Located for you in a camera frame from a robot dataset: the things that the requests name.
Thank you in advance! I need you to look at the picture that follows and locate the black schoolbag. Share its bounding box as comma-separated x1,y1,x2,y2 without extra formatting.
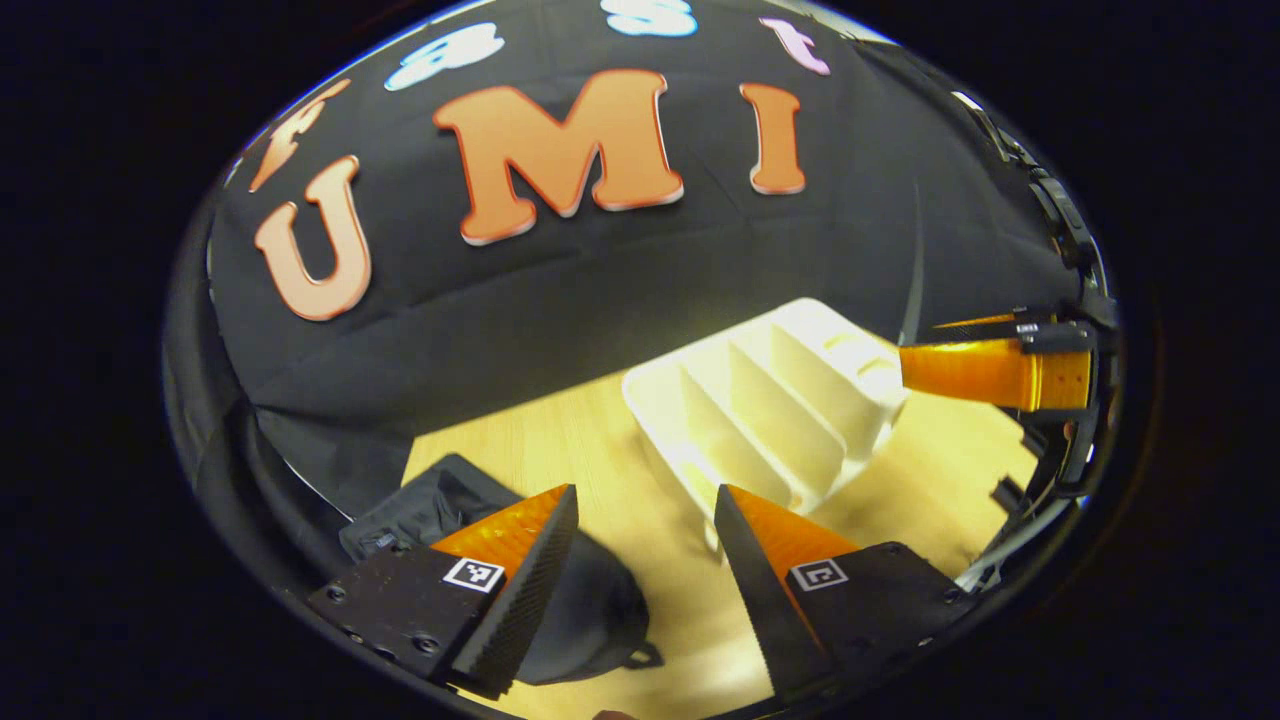
338,453,663,688

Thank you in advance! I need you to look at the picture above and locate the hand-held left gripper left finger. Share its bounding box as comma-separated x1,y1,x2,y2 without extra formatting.
305,484,581,701

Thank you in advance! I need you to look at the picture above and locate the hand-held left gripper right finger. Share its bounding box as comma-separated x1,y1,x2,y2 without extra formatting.
712,484,976,701

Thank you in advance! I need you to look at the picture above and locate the white bookshelf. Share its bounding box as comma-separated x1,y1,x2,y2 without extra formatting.
622,297,911,556

